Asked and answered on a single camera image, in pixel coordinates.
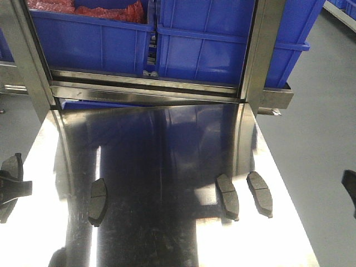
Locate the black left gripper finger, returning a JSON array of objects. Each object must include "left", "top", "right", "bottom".
[{"left": 1, "top": 170, "right": 32, "bottom": 207}]

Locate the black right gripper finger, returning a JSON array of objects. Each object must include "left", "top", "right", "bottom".
[{"left": 342, "top": 170, "right": 356, "bottom": 207}]

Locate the grey brake pad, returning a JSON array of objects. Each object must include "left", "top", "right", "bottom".
[
  {"left": 88, "top": 178, "right": 108, "bottom": 227},
  {"left": 1, "top": 153, "right": 23, "bottom": 224},
  {"left": 216, "top": 174, "right": 239, "bottom": 221},
  {"left": 246, "top": 171, "right": 273, "bottom": 218}
]

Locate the blue plastic bin left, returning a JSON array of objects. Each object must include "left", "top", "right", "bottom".
[{"left": 29, "top": 1, "right": 155, "bottom": 75}]

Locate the blue plastic bin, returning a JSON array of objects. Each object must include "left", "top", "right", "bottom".
[
  {"left": 156, "top": 1, "right": 324, "bottom": 88},
  {"left": 29, "top": 1, "right": 155, "bottom": 75}
]

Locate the blue plastic bin right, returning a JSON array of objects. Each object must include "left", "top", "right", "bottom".
[{"left": 156, "top": 1, "right": 324, "bottom": 88}]

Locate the red mesh bag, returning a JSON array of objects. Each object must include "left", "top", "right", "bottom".
[{"left": 27, "top": 1, "right": 146, "bottom": 23}]

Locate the stainless steel rack frame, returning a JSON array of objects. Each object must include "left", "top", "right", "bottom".
[{"left": 1, "top": 1, "right": 285, "bottom": 121}]

